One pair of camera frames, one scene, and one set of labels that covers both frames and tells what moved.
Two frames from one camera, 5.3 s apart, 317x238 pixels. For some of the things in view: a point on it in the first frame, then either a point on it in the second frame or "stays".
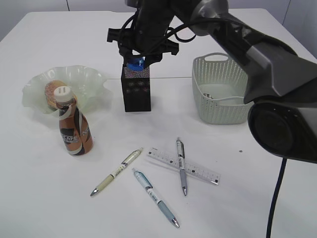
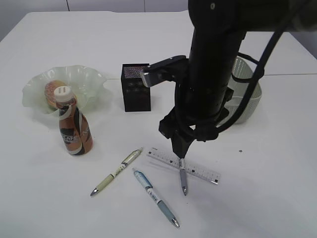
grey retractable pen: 181,149 stays
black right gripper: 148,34 -> 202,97
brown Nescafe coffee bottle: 76,135 stays
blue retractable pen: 147,185 stays
